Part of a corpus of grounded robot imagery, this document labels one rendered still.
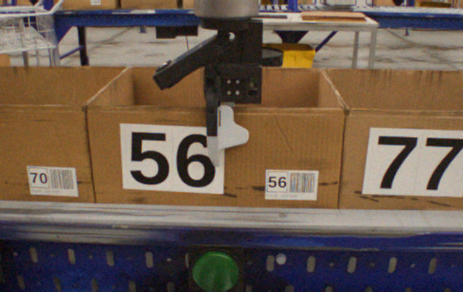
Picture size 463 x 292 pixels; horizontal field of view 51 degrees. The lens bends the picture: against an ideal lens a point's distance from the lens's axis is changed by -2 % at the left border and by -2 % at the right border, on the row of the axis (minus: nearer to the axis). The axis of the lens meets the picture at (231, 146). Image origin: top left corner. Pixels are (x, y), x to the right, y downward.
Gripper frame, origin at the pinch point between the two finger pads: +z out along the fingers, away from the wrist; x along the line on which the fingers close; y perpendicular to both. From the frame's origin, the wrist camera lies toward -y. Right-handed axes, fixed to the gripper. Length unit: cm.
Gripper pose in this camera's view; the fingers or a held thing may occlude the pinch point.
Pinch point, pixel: (212, 151)
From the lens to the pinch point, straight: 75.2
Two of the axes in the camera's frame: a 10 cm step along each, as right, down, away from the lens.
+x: 0.5, -3.5, 9.3
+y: 10.0, 0.2, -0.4
